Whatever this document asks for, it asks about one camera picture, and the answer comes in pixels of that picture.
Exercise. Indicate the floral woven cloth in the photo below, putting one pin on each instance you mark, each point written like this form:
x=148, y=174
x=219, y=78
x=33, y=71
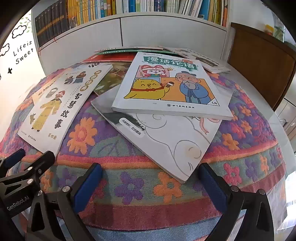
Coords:
x=143, y=190

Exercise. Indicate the white grey ink-painting book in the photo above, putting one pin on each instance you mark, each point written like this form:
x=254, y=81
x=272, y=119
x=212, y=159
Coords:
x=166, y=143

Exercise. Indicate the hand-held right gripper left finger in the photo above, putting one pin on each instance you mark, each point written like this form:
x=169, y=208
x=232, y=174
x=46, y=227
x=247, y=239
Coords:
x=86, y=187

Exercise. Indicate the olive picture book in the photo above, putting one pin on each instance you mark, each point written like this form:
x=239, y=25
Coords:
x=113, y=76

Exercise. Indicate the green book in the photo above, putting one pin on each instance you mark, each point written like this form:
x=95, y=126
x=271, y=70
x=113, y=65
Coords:
x=124, y=52

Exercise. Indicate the comic book with yellow chick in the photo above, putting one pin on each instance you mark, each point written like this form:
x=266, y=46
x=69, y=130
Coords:
x=166, y=83

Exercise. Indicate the red book with donkey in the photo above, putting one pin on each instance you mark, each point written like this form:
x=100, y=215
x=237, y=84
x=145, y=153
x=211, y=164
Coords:
x=101, y=58

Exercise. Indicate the row of colourful books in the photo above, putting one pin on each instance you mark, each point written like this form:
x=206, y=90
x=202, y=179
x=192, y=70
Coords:
x=138, y=5

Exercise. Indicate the lettering wall decal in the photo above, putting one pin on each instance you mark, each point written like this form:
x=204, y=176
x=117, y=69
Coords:
x=23, y=54

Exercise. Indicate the white bookshelf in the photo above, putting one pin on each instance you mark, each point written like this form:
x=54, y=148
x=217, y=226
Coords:
x=161, y=32

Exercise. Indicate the white book yellow-robed figure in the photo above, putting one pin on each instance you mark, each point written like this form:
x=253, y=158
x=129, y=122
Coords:
x=69, y=99

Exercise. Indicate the yellow red box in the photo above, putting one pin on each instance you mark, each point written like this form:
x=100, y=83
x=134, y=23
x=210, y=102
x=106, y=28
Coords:
x=268, y=29

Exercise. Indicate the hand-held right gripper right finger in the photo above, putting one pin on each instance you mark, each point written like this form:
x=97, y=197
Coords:
x=212, y=185

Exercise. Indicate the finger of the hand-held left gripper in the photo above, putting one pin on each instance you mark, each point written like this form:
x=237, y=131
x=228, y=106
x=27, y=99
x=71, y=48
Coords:
x=13, y=158
x=42, y=161

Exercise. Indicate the white thin book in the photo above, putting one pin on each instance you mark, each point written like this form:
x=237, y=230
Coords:
x=208, y=62

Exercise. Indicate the black star wall decal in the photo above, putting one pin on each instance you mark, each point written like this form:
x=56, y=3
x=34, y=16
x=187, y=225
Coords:
x=9, y=70

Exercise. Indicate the cloud wall decal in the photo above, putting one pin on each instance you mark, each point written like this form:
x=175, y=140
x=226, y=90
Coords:
x=4, y=49
x=19, y=30

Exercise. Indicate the white drawer cabinet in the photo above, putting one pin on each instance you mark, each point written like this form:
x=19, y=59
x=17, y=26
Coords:
x=286, y=115

